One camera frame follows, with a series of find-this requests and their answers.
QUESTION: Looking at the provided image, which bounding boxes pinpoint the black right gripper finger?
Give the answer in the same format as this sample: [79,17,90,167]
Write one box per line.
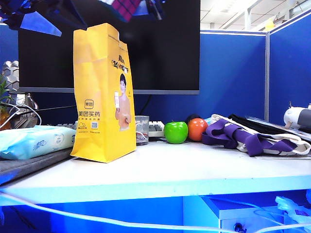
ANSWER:
[132,0,166,21]

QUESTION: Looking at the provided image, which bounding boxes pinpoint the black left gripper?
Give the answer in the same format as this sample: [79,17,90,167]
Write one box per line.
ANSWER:
[0,0,88,37]

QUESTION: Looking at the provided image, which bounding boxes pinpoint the Rubik's cube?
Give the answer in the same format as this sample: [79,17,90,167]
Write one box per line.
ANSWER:
[98,0,142,24]

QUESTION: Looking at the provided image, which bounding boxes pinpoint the yellow paper bag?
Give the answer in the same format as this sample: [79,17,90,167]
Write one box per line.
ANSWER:
[69,23,137,164]

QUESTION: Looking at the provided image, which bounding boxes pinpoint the clear plastic bag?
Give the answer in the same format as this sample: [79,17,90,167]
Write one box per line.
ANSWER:
[254,196,311,233]

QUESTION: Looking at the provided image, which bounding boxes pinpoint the black computer monitor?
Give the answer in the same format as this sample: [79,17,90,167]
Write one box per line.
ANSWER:
[18,0,201,96]

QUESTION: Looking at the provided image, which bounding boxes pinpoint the silver hexagon figurine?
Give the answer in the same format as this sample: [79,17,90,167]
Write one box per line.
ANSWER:
[0,60,40,127]

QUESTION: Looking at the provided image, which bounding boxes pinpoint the blue partition panel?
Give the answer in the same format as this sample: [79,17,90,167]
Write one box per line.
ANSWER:
[134,30,267,123]
[269,11,311,127]

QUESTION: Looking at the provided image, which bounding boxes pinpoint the orange pineapple with green leaves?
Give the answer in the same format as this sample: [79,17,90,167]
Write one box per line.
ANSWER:
[0,76,13,131]

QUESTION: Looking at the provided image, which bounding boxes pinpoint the black round ball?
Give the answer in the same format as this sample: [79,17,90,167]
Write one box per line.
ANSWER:
[185,113,206,124]

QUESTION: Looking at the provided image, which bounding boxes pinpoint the grey white keyboard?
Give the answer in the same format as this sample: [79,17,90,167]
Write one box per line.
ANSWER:
[47,120,166,138]

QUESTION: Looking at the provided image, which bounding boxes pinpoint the clear glass cup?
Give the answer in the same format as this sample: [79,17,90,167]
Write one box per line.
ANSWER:
[135,116,150,146]

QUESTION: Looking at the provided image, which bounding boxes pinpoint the light blue tissue pack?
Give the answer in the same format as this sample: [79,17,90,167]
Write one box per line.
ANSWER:
[0,125,77,161]

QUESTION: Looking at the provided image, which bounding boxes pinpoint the green apple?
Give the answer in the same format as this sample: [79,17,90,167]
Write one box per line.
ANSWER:
[163,120,189,145]

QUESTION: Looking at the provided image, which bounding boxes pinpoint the orange round fruit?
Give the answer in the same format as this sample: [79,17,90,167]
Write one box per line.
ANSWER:
[188,118,208,142]

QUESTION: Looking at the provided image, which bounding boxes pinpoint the black desk mat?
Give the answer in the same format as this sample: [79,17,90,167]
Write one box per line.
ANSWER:
[0,147,75,183]

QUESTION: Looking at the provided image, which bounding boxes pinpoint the black flat folder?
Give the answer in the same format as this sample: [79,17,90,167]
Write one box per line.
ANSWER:
[228,114,311,142]

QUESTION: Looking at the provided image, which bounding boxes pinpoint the white grey handheld device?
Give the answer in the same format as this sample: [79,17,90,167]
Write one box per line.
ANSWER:
[283,101,311,130]

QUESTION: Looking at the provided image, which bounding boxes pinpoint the thin black cable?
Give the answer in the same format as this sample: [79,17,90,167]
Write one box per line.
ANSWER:
[16,105,76,115]

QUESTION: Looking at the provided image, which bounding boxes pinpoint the black monitor cable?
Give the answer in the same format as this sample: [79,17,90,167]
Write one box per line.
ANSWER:
[139,94,154,117]

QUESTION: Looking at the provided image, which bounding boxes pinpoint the thin white cable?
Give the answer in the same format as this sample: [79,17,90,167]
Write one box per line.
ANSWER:
[0,103,42,131]

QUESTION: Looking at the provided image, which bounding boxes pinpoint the grey partition post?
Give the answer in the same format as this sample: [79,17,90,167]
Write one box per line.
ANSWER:
[265,31,271,122]

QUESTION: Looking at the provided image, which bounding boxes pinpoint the cream tote bag purple straps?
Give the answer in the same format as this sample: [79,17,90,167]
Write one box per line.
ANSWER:
[202,114,311,157]

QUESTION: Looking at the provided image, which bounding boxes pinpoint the thick white cable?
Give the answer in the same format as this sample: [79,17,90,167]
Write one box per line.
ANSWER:
[0,191,246,233]

